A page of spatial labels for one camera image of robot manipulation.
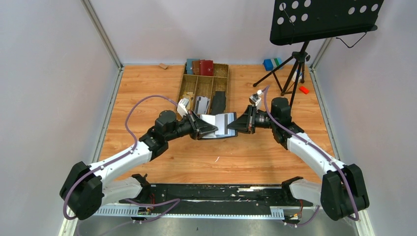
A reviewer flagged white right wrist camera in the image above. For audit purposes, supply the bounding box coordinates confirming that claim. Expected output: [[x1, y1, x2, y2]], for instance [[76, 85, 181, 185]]
[[249, 89, 263, 110]]

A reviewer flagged woven wicker tray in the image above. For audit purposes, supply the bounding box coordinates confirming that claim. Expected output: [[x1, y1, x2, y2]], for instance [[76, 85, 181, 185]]
[[176, 63, 231, 113]]

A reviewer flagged black music stand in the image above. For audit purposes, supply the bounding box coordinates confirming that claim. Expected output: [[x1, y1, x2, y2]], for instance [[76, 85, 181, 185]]
[[266, 0, 383, 104]]

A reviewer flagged brown card wallet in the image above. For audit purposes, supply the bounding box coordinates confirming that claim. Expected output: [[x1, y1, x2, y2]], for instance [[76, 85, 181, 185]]
[[192, 60, 201, 75]]

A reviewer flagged black card holder with sleeves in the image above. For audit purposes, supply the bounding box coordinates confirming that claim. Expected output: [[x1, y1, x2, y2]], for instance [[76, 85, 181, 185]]
[[214, 112, 238, 139]]

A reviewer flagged green block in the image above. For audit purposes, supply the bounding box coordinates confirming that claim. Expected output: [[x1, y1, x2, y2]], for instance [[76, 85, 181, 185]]
[[272, 58, 282, 69]]

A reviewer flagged blue block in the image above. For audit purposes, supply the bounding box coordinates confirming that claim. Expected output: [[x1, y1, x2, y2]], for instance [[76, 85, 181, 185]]
[[263, 59, 276, 71]]

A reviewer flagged gold cards stack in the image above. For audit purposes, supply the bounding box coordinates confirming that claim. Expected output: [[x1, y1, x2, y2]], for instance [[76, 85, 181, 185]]
[[182, 91, 195, 106]]

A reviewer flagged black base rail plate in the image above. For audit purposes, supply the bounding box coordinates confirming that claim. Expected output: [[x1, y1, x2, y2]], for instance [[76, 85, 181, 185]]
[[132, 183, 312, 210]]

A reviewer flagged silver black cards stack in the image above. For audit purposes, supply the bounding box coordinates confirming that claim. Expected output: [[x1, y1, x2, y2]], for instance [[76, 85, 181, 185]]
[[194, 96, 210, 115]]

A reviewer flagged blue card wallet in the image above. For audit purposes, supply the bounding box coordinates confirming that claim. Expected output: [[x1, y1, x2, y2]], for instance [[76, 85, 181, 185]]
[[185, 59, 199, 75]]

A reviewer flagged white slotted cable duct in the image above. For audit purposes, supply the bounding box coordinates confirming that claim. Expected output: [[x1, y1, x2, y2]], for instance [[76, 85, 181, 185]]
[[94, 201, 284, 220]]

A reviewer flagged red block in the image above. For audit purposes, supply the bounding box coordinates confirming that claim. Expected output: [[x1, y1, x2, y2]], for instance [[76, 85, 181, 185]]
[[299, 86, 310, 94]]

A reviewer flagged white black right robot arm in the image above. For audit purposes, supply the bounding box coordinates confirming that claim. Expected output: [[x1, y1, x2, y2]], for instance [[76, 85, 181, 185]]
[[228, 97, 370, 221]]

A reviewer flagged red card wallet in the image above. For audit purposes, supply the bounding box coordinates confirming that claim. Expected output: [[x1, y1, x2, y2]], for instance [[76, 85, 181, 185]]
[[200, 59, 213, 76]]

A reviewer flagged small wooden block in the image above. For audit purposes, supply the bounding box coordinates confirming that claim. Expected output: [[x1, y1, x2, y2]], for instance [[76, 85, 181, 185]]
[[158, 63, 168, 70]]

